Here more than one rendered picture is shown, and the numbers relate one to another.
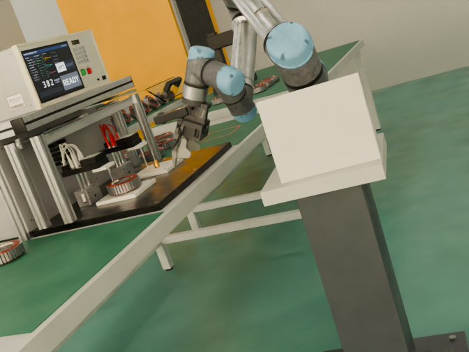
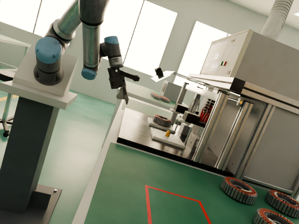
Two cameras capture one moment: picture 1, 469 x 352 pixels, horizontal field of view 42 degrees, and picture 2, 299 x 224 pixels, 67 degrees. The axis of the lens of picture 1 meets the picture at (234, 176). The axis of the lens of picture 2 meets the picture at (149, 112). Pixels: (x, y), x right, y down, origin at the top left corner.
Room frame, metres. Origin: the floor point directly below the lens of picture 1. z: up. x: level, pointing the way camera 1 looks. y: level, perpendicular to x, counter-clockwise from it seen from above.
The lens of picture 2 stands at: (2.99, -0.37, 1.03)
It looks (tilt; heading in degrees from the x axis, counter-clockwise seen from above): 9 degrees down; 149
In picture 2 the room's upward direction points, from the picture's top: 20 degrees clockwise
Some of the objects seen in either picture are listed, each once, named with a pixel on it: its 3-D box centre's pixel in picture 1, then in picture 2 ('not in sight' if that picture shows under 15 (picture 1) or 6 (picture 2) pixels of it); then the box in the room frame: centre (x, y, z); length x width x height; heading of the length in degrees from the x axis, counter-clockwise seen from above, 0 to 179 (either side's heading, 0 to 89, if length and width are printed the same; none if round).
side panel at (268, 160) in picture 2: not in sight; (280, 153); (2.51, 0.54, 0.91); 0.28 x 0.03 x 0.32; 66
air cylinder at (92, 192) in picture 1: (88, 194); (185, 129); (2.00, 0.48, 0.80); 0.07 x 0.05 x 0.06; 156
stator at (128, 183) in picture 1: (123, 184); (162, 120); (1.95, 0.35, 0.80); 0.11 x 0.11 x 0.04
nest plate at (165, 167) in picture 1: (158, 168); (166, 137); (2.17, 0.25, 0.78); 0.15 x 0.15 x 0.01; 66
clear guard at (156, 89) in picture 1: (137, 98); (190, 86); (2.22, 0.24, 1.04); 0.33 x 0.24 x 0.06; 66
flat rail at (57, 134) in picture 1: (93, 117); (198, 91); (2.10, 0.39, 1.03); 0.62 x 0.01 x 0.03; 156
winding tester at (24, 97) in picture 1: (24, 80); (253, 70); (2.20, 0.59, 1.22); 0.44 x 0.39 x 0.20; 156
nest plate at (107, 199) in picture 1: (126, 191); (160, 124); (1.95, 0.35, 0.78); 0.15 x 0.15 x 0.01; 66
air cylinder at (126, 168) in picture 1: (123, 171); (196, 142); (2.23, 0.39, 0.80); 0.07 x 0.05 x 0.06; 156
